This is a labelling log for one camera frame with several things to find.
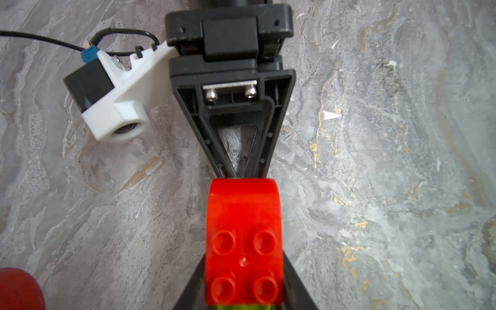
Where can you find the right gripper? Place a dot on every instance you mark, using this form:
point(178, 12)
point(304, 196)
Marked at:
point(227, 94)

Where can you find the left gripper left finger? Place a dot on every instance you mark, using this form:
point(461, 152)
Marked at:
point(193, 296)

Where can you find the lime lego brick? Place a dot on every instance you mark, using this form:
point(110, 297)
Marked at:
point(245, 307)

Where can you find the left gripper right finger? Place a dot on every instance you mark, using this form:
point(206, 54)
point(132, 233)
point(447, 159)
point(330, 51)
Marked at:
point(296, 296)

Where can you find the red pen cup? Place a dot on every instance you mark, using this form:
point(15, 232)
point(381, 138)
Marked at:
point(19, 290)

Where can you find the red lego brick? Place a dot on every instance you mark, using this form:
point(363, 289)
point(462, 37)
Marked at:
point(244, 262)

